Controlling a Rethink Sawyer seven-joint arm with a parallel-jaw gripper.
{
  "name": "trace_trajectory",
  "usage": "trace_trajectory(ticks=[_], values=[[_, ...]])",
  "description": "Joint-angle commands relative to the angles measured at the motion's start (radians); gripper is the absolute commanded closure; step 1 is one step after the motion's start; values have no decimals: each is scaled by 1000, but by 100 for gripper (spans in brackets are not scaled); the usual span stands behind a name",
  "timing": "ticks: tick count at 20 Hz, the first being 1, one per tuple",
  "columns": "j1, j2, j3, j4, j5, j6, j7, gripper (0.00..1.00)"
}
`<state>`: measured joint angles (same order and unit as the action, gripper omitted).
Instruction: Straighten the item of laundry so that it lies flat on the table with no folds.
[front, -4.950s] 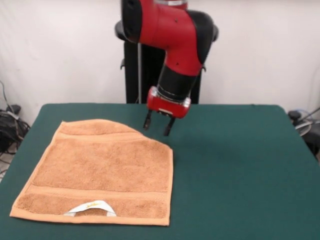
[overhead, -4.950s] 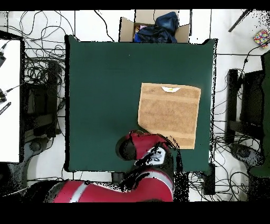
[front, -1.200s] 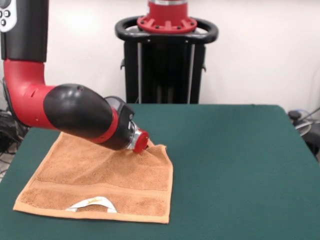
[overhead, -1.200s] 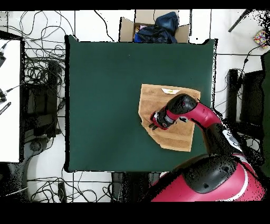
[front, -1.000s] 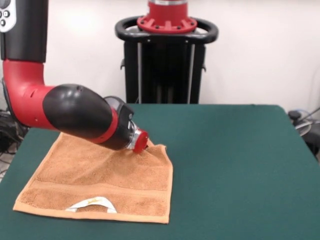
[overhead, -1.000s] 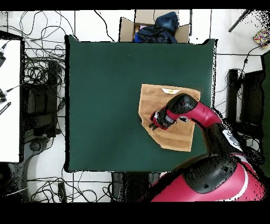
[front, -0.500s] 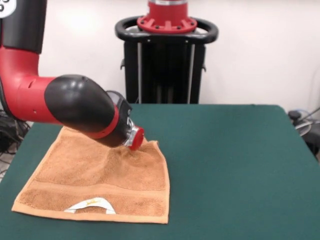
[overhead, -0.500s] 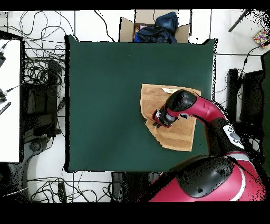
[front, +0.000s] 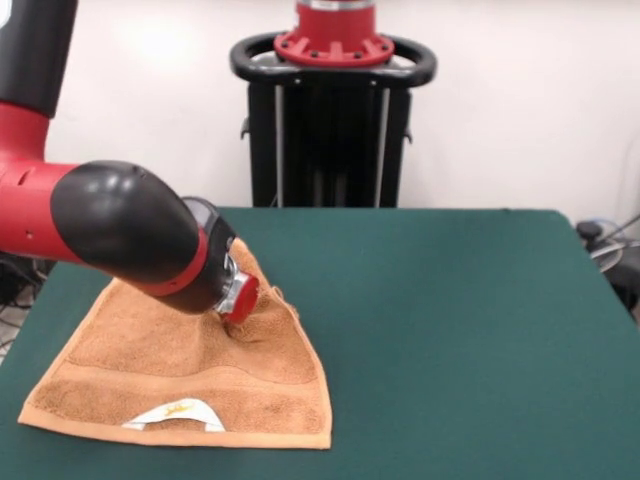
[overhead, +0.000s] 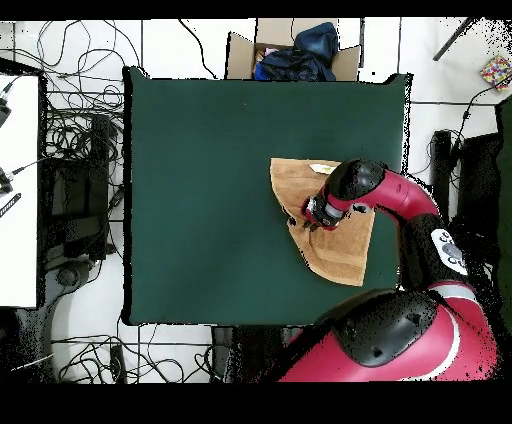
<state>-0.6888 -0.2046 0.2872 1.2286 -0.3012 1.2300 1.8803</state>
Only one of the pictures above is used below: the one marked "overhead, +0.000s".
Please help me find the orange terry towel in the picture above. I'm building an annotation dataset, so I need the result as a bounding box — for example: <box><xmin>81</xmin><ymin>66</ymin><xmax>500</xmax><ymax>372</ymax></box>
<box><xmin>269</xmin><ymin>156</ymin><xmax>377</xmax><ymax>288</ymax></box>

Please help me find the multicoloured speckled item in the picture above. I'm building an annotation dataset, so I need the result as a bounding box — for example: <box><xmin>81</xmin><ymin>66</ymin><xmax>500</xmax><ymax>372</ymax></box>
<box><xmin>479</xmin><ymin>54</ymin><xmax>512</xmax><ymax>94</ymax></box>

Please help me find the black flat strip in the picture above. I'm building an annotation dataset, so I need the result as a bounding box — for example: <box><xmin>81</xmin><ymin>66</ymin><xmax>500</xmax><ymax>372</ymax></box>
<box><xmin>0</xmin><ymin>192</ymin><xmax>22</xmax><ymax>219</ymax></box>

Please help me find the dark green table cloth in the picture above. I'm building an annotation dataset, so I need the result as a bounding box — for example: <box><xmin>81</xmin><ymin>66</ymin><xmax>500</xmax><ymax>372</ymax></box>
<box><xmin>121</xmin><ymin>65</ymin><xmax>413</xmax><ymax>326</ymax></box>

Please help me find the dark blue clothes pile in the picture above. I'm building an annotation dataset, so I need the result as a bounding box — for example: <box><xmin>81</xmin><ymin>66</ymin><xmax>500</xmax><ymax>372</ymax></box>
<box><xmin>252</xmin><ymin>21</ymin><xmax>341</xmax><ymax>82</ymax></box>

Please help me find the brown cardboard box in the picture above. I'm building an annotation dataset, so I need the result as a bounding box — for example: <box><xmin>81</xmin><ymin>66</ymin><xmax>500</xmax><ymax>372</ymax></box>
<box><xmin>224</xmin><ymin>17</ymin><xmax>363</xmax><ymax>82</ymax></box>

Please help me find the green cloth covered table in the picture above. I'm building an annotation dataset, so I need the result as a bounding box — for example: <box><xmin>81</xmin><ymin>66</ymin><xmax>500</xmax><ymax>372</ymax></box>
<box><xmin>495</xmin><ymin>95</ymin><xmax>512</xmax><ymax>337</ymax></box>

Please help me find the black rod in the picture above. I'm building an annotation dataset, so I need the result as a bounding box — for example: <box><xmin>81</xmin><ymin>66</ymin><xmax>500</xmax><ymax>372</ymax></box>
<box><xmin>431</xmin><ymin>17</ymin><xmax>479</xmax><ymax>62</ymax></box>

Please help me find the white desk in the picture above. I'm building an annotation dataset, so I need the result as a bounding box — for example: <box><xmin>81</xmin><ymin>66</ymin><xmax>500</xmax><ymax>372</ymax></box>
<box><xmin>0</xmin><ymin>73</ymin><xmax>41</xmax><ymax>309</ymax></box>

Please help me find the black stand frame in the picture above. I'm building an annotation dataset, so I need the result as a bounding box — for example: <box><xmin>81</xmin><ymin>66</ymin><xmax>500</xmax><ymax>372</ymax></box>
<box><xmin>39</xmin><ymin>113</ymin><xmax>121</xmax><ymax>277</ymax></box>
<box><xmin>425</xmin><ymin>129</ymin><xmax>503</xmax><ymax>241</ymax></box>

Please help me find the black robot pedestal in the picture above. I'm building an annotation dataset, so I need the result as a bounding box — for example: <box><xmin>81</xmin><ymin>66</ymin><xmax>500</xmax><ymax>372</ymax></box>
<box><xmin>210</xmin><ymin>325</ymin><xmax>305</xmax><ymax>383</ymax></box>

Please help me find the single black cable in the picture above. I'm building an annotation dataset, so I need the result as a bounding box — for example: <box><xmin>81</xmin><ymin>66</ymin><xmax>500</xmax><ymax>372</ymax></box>
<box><xmin>177</xmin><ymin>17</ymin><xmax>219</xmax><ymax>80</ymax></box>

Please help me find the black cable tangle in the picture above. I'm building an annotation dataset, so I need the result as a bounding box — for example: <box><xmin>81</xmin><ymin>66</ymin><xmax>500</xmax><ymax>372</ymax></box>
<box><xmin>0</xmin><ymin>19</ymin><xmax>143</xmax><ymax>161</ymax></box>
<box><xmin>51</xmin><ymin>315</ymin><xmax>213</xmax><ymax>383</ymax></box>

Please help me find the black device with cable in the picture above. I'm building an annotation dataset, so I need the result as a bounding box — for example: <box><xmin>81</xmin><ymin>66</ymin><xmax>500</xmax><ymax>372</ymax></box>
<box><xmin>0</xmin><ymin>75</ymin><xmax>21</xmax><ymax>129</ymax></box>
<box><xmin>0</xmin><ymin>157</ymin><xmax>45</xmax><ymax>197</ymax></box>

